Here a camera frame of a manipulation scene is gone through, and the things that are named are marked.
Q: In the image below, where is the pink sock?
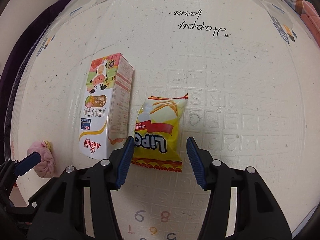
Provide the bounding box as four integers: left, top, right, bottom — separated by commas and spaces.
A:
27, 140, 56, 178

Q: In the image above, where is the yellow snack packet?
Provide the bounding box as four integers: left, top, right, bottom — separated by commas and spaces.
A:
131, 94, 188, 172

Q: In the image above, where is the white milk carton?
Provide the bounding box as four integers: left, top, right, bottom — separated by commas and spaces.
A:
79, 53, 133, 160

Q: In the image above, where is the purple bed sheet edge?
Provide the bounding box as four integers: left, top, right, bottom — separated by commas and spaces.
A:
1, 0, 71, 163

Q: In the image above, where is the patterned foam play mat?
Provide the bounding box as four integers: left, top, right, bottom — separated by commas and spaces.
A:
10, 0, 319, 239

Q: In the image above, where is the pink striped folded blanket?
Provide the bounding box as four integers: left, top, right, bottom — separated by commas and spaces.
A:
300, 0, 320, 46

